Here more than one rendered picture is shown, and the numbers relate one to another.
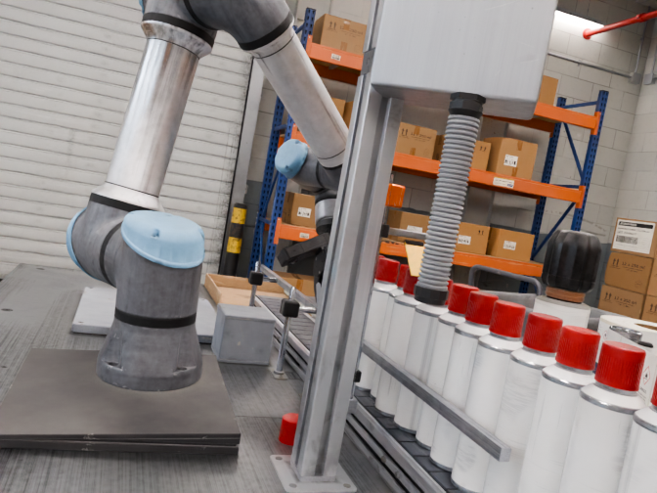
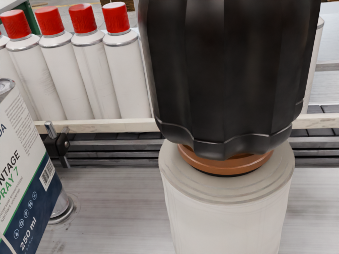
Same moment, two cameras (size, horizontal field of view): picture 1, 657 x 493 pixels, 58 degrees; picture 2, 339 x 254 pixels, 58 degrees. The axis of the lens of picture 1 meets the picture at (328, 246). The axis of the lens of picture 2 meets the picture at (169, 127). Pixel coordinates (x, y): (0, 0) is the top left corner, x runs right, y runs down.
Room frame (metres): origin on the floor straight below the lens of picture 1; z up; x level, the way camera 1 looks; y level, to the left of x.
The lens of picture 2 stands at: (1.00, -0.53, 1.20)
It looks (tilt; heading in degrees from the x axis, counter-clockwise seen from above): 37 degrees down; 120
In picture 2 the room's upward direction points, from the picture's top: 8 degrees counter-clockwise
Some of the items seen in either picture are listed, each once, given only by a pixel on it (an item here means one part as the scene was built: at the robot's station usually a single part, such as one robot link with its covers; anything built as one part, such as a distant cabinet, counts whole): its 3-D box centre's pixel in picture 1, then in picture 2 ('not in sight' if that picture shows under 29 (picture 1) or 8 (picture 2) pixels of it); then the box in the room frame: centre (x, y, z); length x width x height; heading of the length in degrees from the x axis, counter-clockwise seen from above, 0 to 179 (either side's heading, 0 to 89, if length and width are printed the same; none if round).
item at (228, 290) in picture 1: (255, 293); not in sight; (1.73, 0.19, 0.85); 0.30 x 0.26 x 0.04; 20
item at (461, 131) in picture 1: (448, 201); not in sight; (0.60, -0.11, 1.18); 0.04 x 0.04 x 0.21
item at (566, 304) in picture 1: (558, 322); (224, 185); (0.95, -0.39, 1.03); 0.09 x 0.09 x 0.30
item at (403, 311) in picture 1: (405, 341); not in sight; (0.82, -0.13, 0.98); 0.05 x 0.05 x 0.20
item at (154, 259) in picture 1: (158, 261); not in sight; (0.86, 0.24, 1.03); 0.13 x 0.12 x 0.14; 48
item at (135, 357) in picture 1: (153, 338); not in sight; (0.86, 0.23, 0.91); 0.15 x 0.15 x 0.10
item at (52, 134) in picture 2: not in sight; (64, 144); (0.65, -0.27, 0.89); 0.06 x 0.03 x 0.12; 110
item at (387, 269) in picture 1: (377, 324); not in sight; (0.92, -0.10, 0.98); 0.05 x 0.05 x 0.20
